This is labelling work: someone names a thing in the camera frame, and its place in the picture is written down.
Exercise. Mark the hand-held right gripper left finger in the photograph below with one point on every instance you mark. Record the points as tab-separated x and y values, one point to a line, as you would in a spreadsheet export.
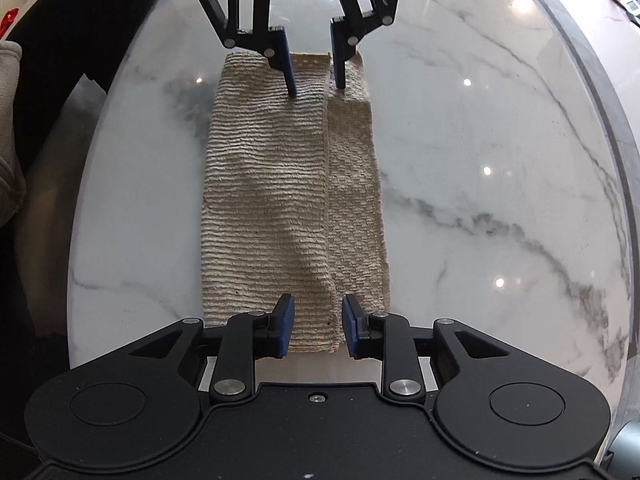
283	327

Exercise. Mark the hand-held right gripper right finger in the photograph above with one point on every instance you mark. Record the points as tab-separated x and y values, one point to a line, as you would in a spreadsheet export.
351	330

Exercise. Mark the small white display device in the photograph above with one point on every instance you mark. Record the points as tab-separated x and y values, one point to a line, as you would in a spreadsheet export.
632	7

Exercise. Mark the beige ribbed towel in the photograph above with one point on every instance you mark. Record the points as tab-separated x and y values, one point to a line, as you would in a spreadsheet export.
270	200

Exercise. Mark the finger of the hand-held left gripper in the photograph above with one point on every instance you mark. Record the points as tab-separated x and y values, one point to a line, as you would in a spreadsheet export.
288	65
339	55

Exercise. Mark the beige cushion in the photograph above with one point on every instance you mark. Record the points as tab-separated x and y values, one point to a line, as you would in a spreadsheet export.
10	130

